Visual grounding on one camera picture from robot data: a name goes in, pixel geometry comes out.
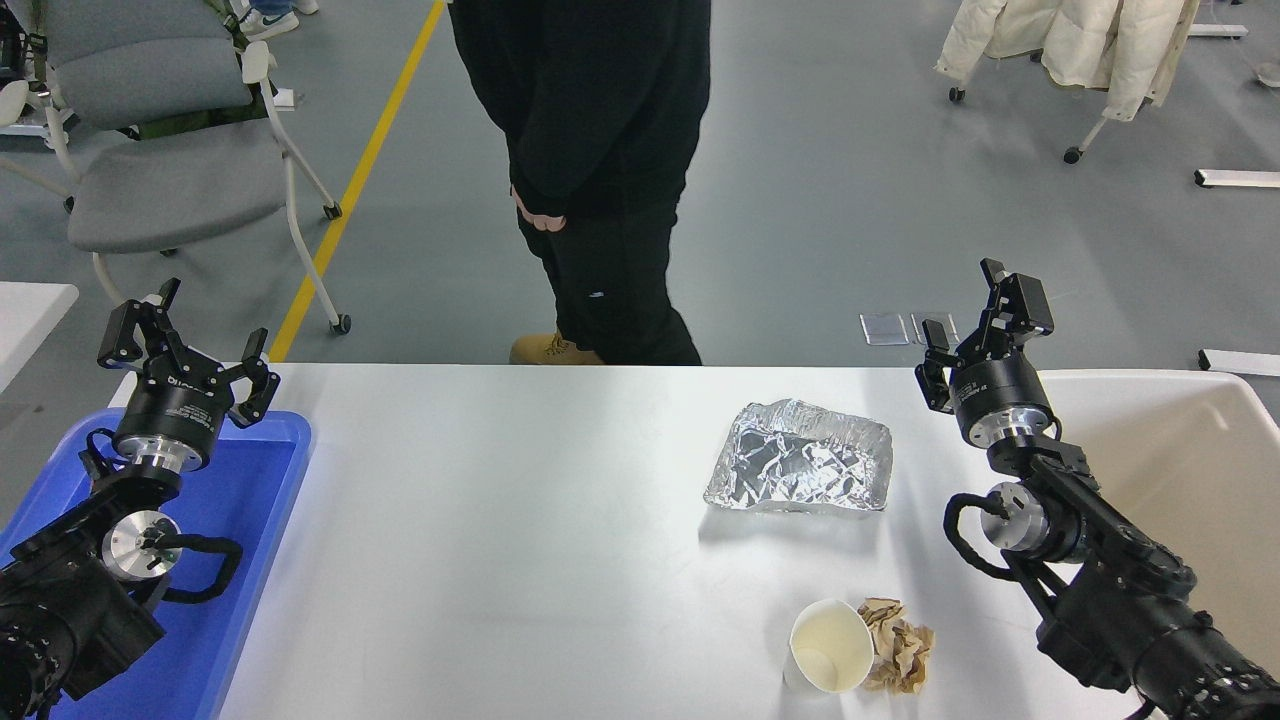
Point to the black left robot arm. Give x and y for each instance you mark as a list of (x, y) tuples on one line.
[(60, 610)]

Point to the foil tray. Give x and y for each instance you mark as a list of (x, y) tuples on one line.
[(800, 460)]

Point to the tan paper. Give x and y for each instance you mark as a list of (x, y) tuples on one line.
[(905, 650)]

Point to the white wheeled chair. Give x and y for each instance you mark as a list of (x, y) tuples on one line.
[(1072, 154)]

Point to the silver floor plate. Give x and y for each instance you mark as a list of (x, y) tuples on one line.
[(884, 329), (930, 322)]

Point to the person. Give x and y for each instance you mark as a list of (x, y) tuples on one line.
[(265, 22), (590, 100)]

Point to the blue plastic tray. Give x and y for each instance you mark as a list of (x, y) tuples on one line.
[(250, 500)]

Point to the white power adapter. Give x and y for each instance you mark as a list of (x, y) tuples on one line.
[(285, 99)]

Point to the person's right hand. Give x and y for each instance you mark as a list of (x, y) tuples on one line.
[(543, 220)]

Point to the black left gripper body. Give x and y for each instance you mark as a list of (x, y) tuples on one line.
[(175, 415)]

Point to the grey wheeled chair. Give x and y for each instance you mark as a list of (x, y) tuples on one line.
[(170, 190)]

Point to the white framed chair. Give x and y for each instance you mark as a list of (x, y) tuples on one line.
[(12, 100)]

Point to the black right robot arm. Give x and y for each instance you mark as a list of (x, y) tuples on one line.
[(1130, 600)]

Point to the cream puffy jacket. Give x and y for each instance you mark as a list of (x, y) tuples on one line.
[(1080, 40)]

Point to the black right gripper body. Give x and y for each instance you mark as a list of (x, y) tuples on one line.
[(1000, 390)]

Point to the small white side table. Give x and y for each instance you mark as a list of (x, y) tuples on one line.
[(30, 320)]

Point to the white table foot bar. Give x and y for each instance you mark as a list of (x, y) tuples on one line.
[(1220, 30), (1240, 362), (1240, 178)]

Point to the large pale bin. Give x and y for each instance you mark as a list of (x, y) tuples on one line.
[(1180, 470)]

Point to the white paper cup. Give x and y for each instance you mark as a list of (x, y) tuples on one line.
[(825, 645)]

